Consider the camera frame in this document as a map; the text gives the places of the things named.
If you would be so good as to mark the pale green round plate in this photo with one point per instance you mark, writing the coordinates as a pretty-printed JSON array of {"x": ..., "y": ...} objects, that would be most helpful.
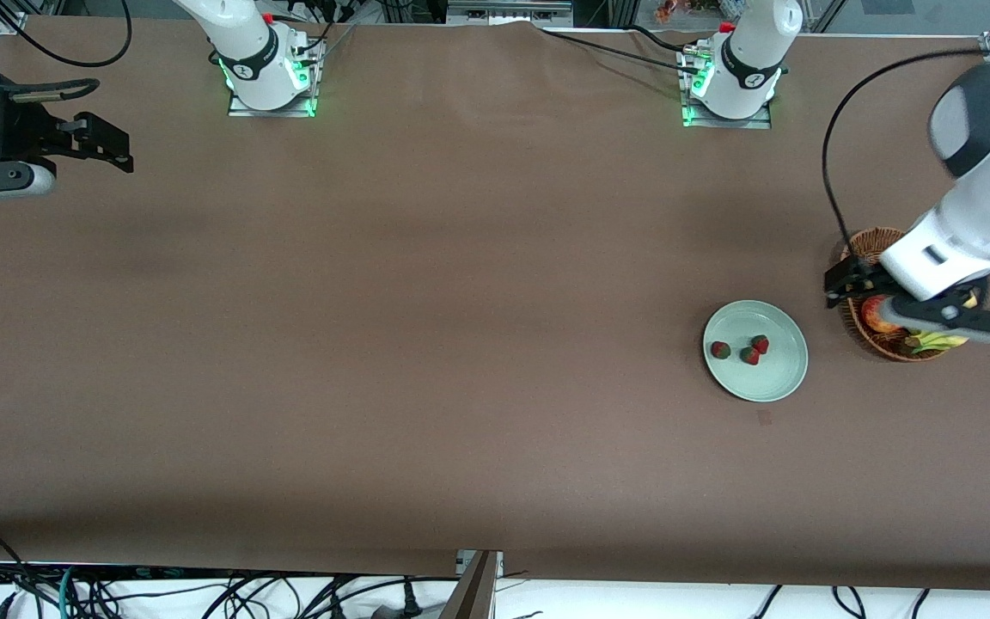
[{"x": 770, "y": 383}]

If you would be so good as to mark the yellow banana bunch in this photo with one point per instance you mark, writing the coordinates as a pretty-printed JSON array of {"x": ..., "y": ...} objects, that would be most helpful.
[{"x": 942, "y": 340}]

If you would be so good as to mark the paper table cover sheet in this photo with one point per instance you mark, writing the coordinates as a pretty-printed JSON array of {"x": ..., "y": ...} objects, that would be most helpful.
[{"x": 495, "y": 258}]

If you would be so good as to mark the small metal bracket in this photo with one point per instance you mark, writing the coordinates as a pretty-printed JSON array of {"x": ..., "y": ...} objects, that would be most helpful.
[{"x": 495, "y": 563}]

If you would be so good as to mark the red apple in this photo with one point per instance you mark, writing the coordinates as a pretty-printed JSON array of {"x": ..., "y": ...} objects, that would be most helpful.
[{"x": 875, "y": 314}]

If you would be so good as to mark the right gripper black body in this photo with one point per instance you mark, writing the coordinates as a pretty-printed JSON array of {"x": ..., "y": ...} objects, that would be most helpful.
[{"x": 29, "y": 136}]

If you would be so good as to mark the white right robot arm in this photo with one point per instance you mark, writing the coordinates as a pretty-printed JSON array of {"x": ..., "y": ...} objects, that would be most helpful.
[{"x": 246, "y": 34}]

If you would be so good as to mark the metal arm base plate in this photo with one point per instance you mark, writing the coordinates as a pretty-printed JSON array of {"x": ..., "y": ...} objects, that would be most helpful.
[
  {"x": 271, "y": 113},
  {"x": 727, "y": 123}
]

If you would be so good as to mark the woven wicker basket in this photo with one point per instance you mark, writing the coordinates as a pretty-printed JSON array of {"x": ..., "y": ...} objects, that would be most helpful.
[{"x": 869, "y": 245}]

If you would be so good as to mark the black power plug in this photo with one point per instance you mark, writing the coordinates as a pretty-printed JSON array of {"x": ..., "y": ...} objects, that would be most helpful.
[{"x": 412, "y": 599}]

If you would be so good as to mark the aluminium frame rail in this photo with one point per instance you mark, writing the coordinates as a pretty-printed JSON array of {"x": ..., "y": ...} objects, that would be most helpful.
[{"x": 508, "y": 13}]

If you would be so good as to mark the colourful toy pile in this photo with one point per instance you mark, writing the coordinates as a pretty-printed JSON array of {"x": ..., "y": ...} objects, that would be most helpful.
[{"x": 684, "y": 10}]

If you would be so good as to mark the red toy strawberry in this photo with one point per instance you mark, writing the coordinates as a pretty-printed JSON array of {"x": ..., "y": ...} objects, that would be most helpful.
[
  {"x": 760, "y": 343},
  {"x": 749, "y": 356},
  {"x": 720, "y": 349}
]

